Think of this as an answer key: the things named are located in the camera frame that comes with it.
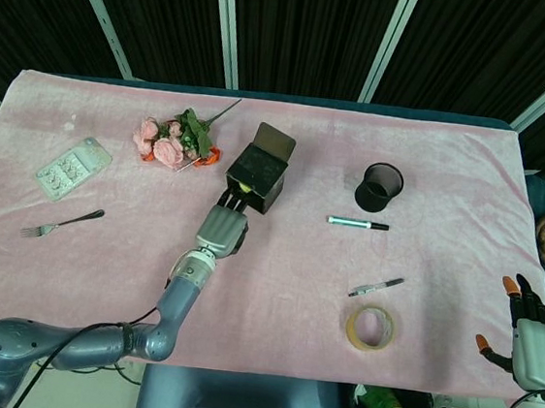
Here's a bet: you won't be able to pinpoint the yellow packing tape roll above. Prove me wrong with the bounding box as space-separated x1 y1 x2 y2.
342 300 399 356

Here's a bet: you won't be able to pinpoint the green and black marker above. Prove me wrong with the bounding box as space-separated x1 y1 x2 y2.
326 214 391 233

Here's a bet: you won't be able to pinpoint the clear black ballpoint pen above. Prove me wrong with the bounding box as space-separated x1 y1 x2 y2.
347 271 405 303

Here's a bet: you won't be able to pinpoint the blue-grey robot torso base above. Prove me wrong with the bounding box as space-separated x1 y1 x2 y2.
133 361 347 408

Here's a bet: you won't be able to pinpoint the silver blister pack tray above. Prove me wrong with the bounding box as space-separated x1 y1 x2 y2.
32 132 115 208

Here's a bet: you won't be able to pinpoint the pink artificial rose bouquet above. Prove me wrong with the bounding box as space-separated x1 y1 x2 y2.
129 86 243 179

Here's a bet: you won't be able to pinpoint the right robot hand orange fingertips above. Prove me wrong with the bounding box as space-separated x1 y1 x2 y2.
470 269 545 392

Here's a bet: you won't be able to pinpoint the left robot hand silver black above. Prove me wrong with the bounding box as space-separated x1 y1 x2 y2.
192 184 254 261

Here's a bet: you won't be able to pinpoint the metal fork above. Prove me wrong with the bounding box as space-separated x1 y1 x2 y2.
18 201 106 247

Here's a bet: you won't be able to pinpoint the black cardboard box open flap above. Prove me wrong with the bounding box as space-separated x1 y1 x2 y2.
221 118 300 219

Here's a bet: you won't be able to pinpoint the black mesh pen holder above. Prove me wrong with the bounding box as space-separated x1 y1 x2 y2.
352 159 407 216

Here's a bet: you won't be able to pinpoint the pink plush table cloth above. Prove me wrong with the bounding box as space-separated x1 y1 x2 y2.
0 65 545 406

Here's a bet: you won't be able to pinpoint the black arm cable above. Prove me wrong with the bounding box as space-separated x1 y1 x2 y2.
7 292 165 408

